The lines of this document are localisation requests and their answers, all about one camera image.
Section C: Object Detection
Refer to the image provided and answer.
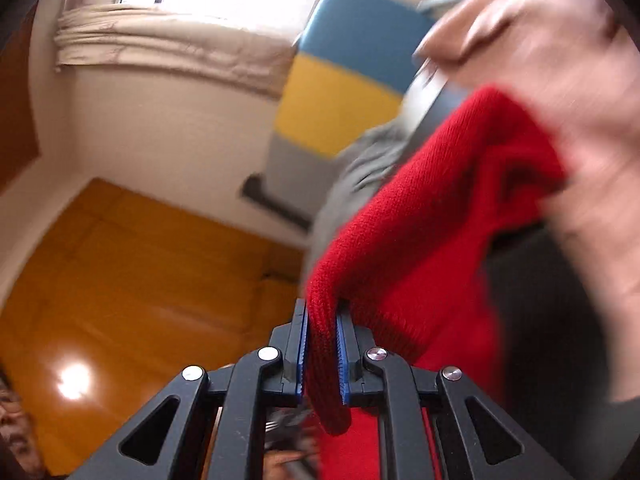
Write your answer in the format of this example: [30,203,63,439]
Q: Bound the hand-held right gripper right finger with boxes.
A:
[336,310,576,480]

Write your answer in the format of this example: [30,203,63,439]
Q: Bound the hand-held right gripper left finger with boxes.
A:
[70,297,308,480]

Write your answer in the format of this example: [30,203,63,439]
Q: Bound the red knitted sweater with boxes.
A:
[302,85,568,480]

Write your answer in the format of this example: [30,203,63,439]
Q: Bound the pink knitted sweater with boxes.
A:
[412,0,640,411]

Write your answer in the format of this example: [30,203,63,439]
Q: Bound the grey garment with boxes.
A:
[300,120,426,286]

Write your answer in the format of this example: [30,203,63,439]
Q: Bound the grey yellow blue armchair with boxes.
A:
[240,0,451,231]

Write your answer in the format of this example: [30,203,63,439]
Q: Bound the beige patterned curtain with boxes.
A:
[54,2,296,101]

